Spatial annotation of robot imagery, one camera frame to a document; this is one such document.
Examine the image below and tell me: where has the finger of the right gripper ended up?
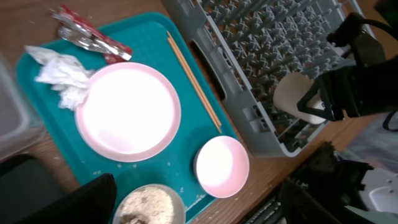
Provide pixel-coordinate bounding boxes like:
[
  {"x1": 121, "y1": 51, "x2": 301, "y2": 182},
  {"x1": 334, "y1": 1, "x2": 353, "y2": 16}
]
[
  {"x1": 297, "y1": 102, "x2": 344, "y2": 121},
  {"x1": 297, "y1": 74, "x2": 330, "y2": 109}
]

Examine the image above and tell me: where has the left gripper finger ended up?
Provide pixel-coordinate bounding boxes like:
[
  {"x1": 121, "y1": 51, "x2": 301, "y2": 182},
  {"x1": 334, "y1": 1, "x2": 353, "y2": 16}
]
[{"x1": 19, "y1": 173, "x2": 117, "y2": 224}]

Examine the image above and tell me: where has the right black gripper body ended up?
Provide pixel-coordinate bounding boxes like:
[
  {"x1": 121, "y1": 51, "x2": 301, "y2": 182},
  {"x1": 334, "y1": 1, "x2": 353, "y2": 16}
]
[{"x1": 325, "y1": 57, "x2": 397, "y2": 118}]

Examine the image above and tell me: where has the white paper cup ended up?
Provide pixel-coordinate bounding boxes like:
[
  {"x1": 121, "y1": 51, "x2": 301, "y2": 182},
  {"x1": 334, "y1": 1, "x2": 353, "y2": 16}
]
[{"x1": 273, "y1": 72, "x2": 326, "y2": 125}]

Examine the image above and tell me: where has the wooden chopstick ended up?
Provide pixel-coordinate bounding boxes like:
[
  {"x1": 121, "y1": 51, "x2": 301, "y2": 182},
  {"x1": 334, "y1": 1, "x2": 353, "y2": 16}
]
[
  {"x1": 167, "y1": 37, "x2": 222, "y2": 134},
  {"x1": 167, "y1": 30, "x2": 223, "y2": 127}
]

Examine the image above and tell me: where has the large pink plate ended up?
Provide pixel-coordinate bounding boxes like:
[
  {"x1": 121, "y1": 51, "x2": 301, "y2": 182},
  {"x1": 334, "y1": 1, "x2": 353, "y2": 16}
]
[{"x1": 75, "y1": 62, "x2": 182, "y2": 162}]

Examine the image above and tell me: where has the small pink bowl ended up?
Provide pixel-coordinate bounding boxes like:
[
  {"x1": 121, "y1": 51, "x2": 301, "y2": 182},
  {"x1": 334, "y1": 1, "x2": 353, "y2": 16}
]
[{"x1": 193, "y1": 136, "x2": 250, "y2": 198}]

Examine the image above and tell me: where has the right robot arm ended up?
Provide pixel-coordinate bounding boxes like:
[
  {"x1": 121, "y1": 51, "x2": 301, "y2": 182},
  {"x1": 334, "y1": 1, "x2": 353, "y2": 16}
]
[{"x1": 280, "y1": 1, "x2": 397, "y2": 223}]

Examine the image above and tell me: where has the grey dishwasher rack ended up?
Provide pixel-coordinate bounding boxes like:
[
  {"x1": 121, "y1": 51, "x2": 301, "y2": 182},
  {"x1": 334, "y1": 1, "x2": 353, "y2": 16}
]
[{"x1": 160, "y1": 0, "x2": 376, "y2": 158}]

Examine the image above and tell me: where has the metal bowl with food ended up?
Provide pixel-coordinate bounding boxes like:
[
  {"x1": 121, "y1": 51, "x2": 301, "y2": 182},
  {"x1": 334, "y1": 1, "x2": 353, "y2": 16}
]
[{"x1": 112, "y1": 184, "x2": 186, "y2": 224}]

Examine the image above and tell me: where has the black tray bin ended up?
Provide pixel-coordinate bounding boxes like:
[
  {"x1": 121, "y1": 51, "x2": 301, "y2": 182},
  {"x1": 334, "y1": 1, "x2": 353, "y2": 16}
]
[{"x1": 1, "y1": 154, "x2": 67, "y2": 224}]

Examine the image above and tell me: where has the clear plastic bin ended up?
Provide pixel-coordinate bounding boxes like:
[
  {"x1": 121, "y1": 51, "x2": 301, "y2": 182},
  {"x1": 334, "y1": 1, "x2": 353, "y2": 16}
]
[{"x1": 1, "y1": 56, "x2": 46, "y2": 159}]

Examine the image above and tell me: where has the crumpled white napkin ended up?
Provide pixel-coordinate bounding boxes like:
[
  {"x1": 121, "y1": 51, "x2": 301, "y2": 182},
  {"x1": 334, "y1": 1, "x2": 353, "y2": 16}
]
[{"x1": 24, "y1": 45, "x2": 94, "y2": 111}]

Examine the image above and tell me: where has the teal serving tray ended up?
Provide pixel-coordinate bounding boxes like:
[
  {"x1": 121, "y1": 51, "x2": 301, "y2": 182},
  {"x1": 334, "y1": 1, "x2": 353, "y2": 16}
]
[{"x1": 16, "y1": 12, "x2": 234, "y2": 222}]

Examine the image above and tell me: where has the red silver snack wrapper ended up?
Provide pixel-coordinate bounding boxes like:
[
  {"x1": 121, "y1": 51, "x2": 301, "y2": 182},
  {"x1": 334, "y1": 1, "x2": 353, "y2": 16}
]
[{"x1": 52, "y1": 6, "x2": 132, "y2": 64}]

